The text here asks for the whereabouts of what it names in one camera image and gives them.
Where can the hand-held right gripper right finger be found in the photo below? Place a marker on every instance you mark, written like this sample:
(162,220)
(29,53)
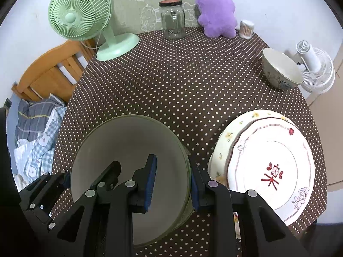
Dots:
(195,192)

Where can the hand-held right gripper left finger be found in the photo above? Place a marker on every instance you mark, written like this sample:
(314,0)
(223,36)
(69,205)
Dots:
(151,184)

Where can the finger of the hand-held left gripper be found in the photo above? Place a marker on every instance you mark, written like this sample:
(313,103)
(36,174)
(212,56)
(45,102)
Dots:
(111,171)
(67,179)

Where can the grey floral bowl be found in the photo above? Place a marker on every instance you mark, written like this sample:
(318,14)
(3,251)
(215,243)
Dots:
(281,67)
(128,144)

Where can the red floral white plate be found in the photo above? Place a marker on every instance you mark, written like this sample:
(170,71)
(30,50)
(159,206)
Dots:
(254,152)

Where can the beaded yellow flower plate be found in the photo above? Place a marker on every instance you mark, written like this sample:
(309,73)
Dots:
(233,131)

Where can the blue checked cloth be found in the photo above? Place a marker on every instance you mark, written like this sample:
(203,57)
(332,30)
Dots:
(34,155)

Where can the grey checked blanket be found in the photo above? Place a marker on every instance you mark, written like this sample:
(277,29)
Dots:
(34,115)

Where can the brown polka dot tablecloth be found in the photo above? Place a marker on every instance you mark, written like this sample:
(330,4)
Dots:
(174,85)

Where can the glass jar with dark lid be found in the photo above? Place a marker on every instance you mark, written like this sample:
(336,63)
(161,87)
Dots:
(172,21)

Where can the green desk fan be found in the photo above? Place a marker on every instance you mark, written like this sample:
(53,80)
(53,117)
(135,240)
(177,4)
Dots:
(77,10)

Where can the cotton swab container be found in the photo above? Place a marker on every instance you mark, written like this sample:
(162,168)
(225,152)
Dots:
(246,29)

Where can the white desk fan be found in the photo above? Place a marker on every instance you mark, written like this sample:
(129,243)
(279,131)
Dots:
(319,67)

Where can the purple plush toy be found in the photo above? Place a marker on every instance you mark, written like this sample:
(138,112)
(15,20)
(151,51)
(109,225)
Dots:
(217,13)

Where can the wall socket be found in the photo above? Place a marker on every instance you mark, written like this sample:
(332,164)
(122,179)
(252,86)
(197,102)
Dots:
(7,103)

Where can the green wall cloth with drawings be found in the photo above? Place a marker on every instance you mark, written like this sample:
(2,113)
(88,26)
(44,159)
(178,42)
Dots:
(134,0)

